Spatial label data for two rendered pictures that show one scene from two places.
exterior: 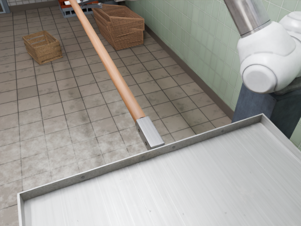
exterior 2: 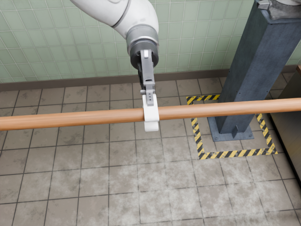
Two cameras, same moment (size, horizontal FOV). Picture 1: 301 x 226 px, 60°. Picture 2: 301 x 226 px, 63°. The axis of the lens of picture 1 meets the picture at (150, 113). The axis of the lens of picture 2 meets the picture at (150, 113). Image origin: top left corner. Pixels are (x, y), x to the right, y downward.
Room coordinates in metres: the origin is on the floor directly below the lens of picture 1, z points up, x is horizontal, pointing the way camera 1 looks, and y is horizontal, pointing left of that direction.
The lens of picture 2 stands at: (1.19, 0.67, 1.66)
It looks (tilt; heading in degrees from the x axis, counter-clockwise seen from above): 55 degrees down; 288
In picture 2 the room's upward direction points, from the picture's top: straight up
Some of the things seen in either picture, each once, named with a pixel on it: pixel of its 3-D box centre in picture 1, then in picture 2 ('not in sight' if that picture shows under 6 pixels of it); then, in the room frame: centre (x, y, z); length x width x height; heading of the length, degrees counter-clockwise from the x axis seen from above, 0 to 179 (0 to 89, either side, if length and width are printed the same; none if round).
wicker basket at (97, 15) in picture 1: (117, 21); not in sight; (3.37, 0.44, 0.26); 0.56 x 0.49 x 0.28; 29
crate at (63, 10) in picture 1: (79, 6); not in sight; (4.45, 1.20, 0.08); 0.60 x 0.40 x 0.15; 115
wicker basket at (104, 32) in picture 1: (118, 30); not in sight; (3.38, 0.43, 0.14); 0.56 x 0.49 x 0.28; 29
